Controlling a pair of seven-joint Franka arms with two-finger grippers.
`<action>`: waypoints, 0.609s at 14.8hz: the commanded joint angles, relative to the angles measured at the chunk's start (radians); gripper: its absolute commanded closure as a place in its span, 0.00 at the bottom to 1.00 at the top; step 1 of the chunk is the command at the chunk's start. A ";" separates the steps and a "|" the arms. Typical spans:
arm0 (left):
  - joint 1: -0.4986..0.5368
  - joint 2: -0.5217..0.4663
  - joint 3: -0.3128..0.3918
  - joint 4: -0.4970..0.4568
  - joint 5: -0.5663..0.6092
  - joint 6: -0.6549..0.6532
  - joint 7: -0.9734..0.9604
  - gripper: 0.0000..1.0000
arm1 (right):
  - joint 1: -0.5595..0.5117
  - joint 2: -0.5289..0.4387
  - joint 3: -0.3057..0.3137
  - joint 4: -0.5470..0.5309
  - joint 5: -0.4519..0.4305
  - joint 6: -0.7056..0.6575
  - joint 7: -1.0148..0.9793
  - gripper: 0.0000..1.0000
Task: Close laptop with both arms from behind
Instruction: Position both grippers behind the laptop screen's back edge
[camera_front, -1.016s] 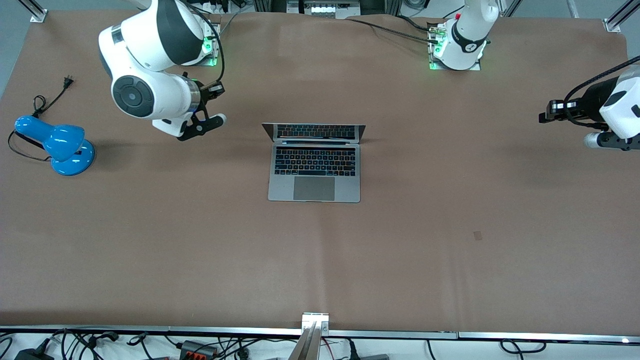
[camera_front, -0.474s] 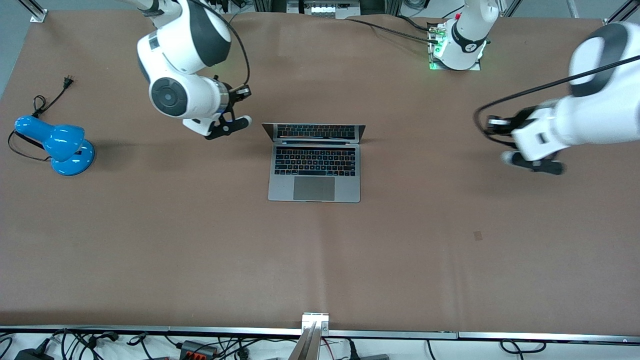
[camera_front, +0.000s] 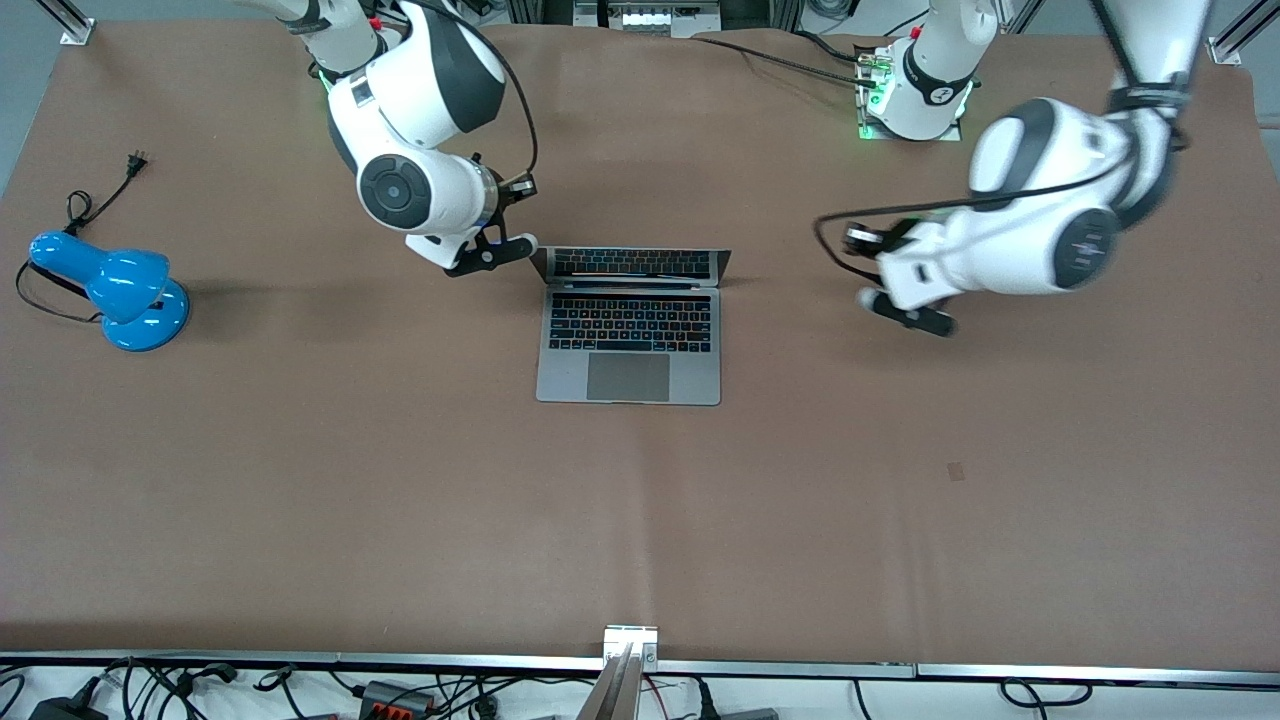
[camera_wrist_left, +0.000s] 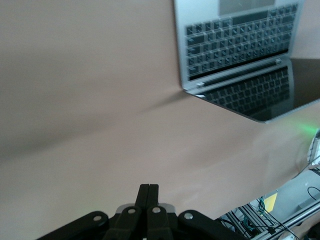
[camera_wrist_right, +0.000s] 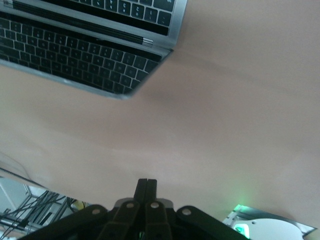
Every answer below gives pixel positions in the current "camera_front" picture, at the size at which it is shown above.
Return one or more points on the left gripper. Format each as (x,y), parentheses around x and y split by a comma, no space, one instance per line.
(893,238)

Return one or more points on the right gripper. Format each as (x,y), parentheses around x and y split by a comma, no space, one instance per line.
(511,198)

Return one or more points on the grey laptop computer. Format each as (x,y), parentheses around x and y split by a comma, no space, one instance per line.
(628,340)

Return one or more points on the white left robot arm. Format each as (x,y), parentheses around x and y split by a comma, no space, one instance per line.
(1040,150)

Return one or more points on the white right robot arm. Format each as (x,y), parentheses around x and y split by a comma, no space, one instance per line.
(420,90)

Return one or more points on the white power strip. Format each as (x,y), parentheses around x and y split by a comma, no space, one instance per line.
(650,16)

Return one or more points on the brown table cover mat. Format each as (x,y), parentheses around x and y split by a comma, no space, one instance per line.
(640,520)

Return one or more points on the blue desk lamp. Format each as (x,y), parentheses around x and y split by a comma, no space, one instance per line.
(125,285)

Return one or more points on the black box with orange buttons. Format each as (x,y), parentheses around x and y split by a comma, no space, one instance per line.
(398,697)

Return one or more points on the black power adapter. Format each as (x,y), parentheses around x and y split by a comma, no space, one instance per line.
(65,709)

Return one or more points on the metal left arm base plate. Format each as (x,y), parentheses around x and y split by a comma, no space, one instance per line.
(866,112)

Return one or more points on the aluminium frame profile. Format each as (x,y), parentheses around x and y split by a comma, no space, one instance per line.
(1240,35)
(68,22)

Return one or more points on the aluminium camera mount profile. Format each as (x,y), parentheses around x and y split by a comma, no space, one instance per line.
(625,680)

